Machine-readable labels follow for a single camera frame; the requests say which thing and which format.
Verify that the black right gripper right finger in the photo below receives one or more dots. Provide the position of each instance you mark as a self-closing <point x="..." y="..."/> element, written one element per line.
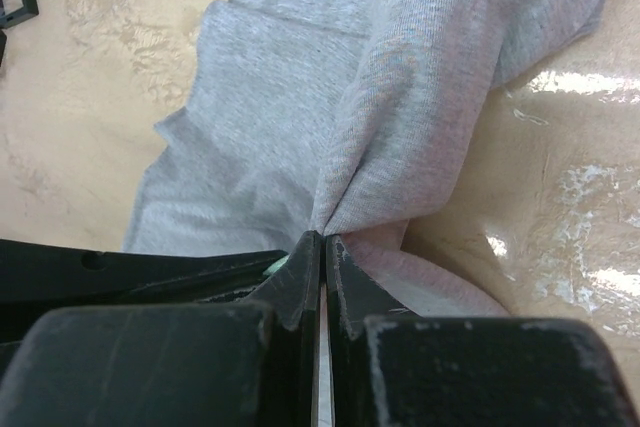
<point x="392" y="367"/>

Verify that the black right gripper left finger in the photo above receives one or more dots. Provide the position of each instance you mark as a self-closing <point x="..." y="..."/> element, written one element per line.
<point x="250" y="360"/>

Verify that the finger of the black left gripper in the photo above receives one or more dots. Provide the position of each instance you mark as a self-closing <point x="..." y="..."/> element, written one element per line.
<point x="38" y="278"/>

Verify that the round iridescent brooch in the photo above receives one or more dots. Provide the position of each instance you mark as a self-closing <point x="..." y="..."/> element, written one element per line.
<point x="275" y="266"/>

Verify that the grey sleeveless shirt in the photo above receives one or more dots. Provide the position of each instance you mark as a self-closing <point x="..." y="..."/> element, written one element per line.
<point x="346" y="117"/>

